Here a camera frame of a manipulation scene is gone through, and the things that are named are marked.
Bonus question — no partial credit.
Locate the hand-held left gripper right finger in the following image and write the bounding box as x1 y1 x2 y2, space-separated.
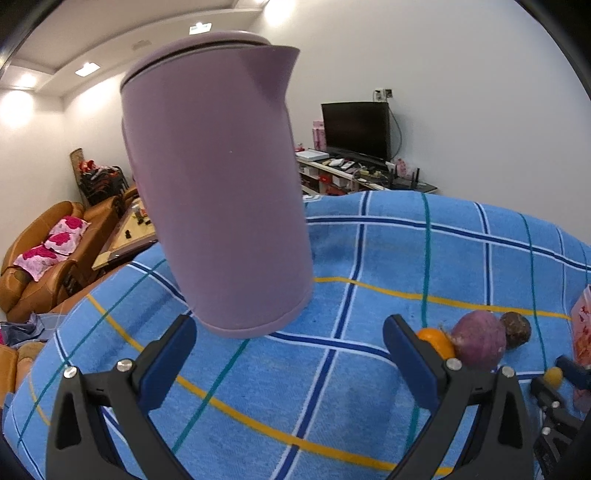
383 315 540 480

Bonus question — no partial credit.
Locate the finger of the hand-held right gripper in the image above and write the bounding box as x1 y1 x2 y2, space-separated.
530 377 566 409
556 354 591 389

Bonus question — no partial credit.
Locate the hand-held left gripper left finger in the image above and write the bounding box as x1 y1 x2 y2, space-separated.
45 315 198 480

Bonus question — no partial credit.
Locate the red patterned packet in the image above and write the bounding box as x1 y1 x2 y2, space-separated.
570 285 591 409

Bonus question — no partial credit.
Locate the purple kettle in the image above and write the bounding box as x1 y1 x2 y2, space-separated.
119 30 315 341

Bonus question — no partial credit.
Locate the small orange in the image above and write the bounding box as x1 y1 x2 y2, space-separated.
417 327 457 361

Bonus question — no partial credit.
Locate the dark passion fruit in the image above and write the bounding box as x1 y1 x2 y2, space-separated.
500 312 533 349

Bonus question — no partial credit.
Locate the purple onion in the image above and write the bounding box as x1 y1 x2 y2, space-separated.
450 310 507 370

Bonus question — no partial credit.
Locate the blue plaid blanket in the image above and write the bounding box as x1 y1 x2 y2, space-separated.
0 189 591 480

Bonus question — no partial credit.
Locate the wooden coffee table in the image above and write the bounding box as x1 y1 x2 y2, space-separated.
91 196 160 271

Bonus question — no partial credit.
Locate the brown leather sofa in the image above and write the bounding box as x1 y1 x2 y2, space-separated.
0 202 125 324
0 342 44 407

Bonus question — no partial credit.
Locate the grey cloth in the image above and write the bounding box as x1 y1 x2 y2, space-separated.
0 311 65 349

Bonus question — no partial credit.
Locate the pink floral cushion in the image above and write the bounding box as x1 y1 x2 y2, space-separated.
44 232 79 254
55 216 90 234
14 247 70 280

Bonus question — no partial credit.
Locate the black router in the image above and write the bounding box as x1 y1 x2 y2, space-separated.
387 167 422 189

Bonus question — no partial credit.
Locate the television stand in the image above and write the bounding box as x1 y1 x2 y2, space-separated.
295 150 438 197

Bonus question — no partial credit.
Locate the black rack with red items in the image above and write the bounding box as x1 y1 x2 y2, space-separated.
78 161 130 206

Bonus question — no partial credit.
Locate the wooden board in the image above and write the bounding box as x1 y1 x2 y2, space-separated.
70 148 86 185

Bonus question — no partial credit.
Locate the black television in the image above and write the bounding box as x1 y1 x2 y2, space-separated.
321 102 392 162

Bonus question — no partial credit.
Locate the black power cable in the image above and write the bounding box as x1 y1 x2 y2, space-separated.
388 99 404 162

